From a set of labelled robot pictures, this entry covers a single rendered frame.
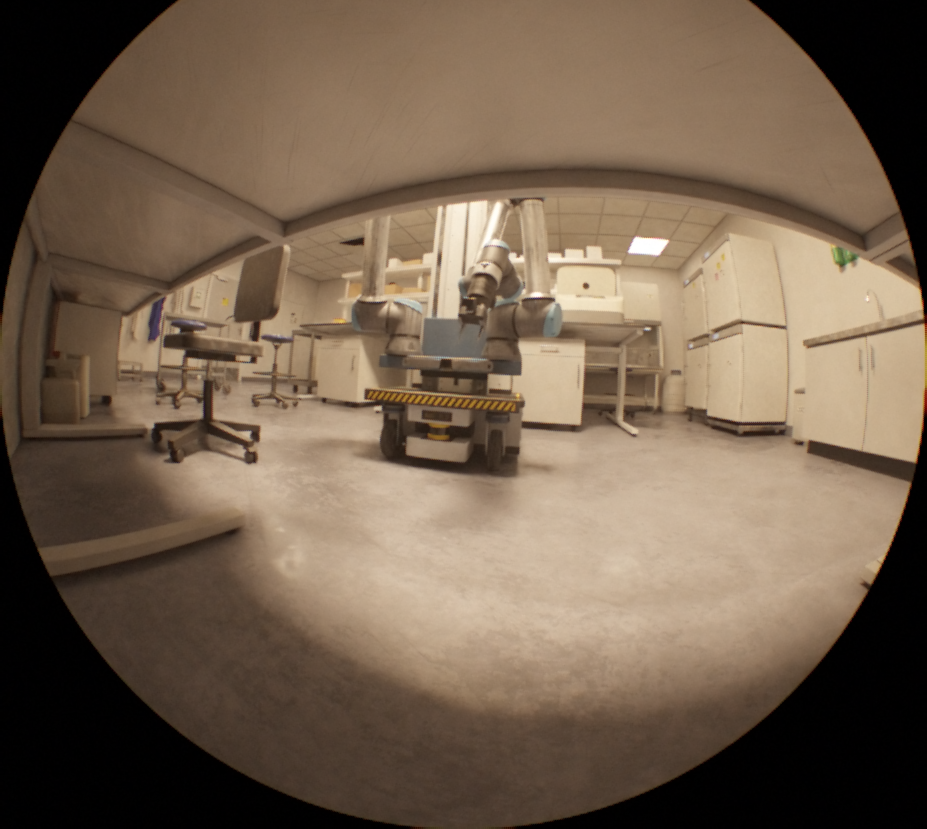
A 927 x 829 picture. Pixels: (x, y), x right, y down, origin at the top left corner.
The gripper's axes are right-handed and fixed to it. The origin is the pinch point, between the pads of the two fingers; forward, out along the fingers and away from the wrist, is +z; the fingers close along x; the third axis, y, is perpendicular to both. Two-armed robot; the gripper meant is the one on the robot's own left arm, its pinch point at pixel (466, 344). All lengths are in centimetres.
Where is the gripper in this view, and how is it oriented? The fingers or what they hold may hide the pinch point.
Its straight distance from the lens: 82.3
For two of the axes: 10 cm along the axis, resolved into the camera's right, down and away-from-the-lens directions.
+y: -2.4, -4.6, -8.6
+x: 9.3, 1.6, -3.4
